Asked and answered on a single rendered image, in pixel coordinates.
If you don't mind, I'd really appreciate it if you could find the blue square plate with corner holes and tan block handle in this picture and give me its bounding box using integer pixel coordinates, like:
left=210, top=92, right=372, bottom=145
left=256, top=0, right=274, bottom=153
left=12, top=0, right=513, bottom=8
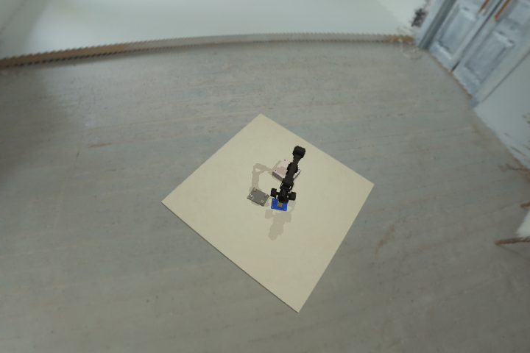
left=271, top=198, right=288, bottom=211

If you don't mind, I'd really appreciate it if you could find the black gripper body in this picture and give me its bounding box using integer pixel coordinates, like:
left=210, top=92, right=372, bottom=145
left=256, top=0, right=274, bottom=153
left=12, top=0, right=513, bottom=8
left=270, top=188, right=296, bottom=201

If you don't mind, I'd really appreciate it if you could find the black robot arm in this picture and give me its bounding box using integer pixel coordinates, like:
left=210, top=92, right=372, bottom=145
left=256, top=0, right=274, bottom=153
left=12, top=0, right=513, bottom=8
left=278, top=146, right=306, bottom=203

